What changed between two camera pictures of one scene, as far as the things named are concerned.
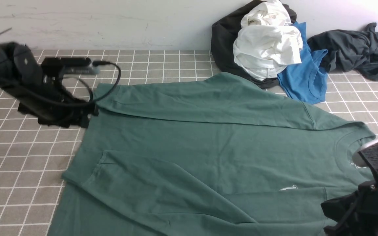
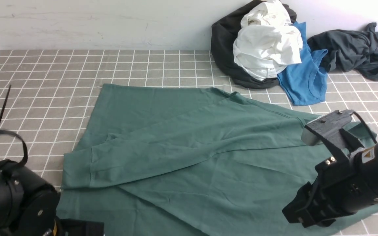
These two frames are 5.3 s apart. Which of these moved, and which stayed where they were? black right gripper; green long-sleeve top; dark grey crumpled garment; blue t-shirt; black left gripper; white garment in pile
Moved: black left gripper; green long-sleeve top; black right gripper
Stayed: blue t-shirt; dark grey crumpled garment; white garment in pile
